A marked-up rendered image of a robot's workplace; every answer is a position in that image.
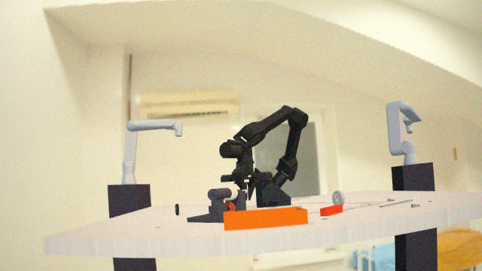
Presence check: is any orange rectangular box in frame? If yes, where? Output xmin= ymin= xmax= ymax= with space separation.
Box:
xmin=224 ymin=207 xmax=308 ymax=230

